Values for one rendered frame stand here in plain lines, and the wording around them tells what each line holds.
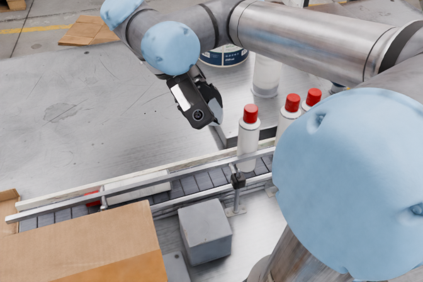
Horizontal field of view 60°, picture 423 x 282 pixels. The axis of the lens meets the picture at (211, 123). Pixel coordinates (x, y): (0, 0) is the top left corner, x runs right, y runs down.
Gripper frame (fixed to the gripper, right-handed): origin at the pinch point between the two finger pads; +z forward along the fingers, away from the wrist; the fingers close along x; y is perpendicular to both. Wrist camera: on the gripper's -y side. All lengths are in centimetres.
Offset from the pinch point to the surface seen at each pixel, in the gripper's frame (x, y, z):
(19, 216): 44.3, -4.3, -13.5
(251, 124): -5.9, -1.4, 5.2
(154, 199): 23.9, -2.7, 7.5
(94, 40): 79, 235, 78
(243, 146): -1.4, -1.5, 10.2
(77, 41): 90, 237, 70
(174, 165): 16.4, 3.3, 7.9
